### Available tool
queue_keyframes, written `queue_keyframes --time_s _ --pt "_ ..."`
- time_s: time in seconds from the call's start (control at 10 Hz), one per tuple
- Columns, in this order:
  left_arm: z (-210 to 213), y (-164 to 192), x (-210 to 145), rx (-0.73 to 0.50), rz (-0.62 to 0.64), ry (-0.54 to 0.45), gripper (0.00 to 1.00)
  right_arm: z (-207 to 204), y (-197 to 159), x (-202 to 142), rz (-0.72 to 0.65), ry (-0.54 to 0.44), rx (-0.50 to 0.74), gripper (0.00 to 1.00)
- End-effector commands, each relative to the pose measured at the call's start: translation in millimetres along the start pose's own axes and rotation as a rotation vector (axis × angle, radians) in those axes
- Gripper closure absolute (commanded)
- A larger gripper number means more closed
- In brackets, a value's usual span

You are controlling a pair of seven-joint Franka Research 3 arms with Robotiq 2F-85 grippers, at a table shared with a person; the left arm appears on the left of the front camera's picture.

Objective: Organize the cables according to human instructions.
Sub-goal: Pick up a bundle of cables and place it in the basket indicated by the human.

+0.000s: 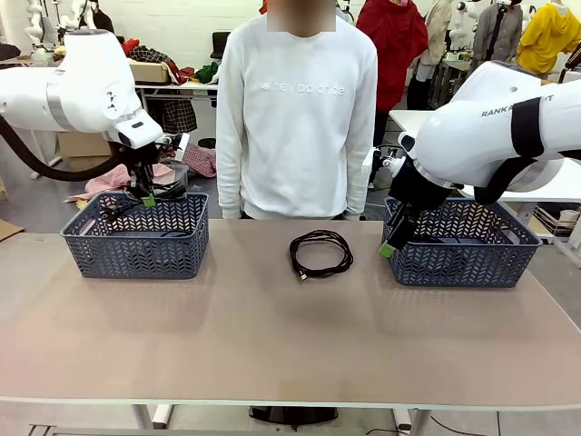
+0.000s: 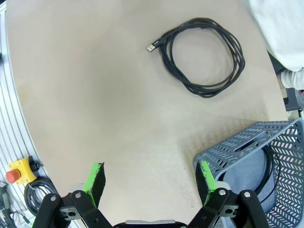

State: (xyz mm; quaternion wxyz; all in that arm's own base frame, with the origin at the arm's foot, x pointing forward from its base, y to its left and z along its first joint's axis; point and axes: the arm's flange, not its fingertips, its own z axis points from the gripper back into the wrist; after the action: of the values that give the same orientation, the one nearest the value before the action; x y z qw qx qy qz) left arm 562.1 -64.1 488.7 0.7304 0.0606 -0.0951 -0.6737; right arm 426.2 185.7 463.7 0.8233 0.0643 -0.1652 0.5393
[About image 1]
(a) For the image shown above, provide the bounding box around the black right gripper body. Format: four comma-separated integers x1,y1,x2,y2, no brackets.
385,161,455,213

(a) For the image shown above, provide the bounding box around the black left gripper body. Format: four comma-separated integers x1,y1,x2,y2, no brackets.
111,141,162,181

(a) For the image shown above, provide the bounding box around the black round-plug power cable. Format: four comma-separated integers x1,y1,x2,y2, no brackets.
100,181,188,222

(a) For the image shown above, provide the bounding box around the person's left forearm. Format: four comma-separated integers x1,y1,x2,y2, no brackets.
347,122,379,217

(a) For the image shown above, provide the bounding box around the person's right forearm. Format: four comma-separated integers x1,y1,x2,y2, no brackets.
215,126,246,218

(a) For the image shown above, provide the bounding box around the large brown cardboard box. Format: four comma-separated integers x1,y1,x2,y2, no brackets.
57,130,113,159

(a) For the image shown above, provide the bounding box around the red checked cloth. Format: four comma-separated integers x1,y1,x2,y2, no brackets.
67,144,218,203

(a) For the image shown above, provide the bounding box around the gray plastic lattice basket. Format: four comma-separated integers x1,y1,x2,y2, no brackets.
380,195,544,289
60,191,211,281

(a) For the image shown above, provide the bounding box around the dark plaid cloth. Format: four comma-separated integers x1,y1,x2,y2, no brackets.
162,99,199,134

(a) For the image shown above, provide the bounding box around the shallow brown cardboard box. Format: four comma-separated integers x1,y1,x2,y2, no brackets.
129,61,172,85

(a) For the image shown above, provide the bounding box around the green cloth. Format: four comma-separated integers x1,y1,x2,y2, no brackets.
194,62,222,84

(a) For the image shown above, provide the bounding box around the flat cardboard sheet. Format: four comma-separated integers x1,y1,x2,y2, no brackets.
0,217,26,242

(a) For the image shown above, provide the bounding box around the person in white sweatshirt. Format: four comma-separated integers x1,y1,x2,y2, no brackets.
215,0,379,222

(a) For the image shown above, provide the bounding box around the black office chair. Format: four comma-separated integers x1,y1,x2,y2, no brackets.
211,30,233,63

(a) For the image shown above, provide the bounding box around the red hooded coat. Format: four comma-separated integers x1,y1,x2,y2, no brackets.
355,0,430,114

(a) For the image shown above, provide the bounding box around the person in gray jacket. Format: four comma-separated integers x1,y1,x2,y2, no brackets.
474,0,523,63

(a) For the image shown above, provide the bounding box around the white table leg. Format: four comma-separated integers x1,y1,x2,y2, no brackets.
131,402,173,431
392,406,430,432

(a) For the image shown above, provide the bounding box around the person in yellow hoodie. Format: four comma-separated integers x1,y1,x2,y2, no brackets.
517,3,581,76

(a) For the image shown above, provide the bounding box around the black braided USB cable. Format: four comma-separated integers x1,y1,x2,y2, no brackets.
288,229,355,285

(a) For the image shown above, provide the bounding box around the black corrugated cable hose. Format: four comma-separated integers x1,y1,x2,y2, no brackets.
0,115,123,183

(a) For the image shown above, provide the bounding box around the black fabric cable sleeve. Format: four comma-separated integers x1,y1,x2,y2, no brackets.
474,96,581,205

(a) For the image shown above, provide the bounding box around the black pedestal base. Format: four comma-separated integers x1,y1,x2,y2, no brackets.
248,405,340,421

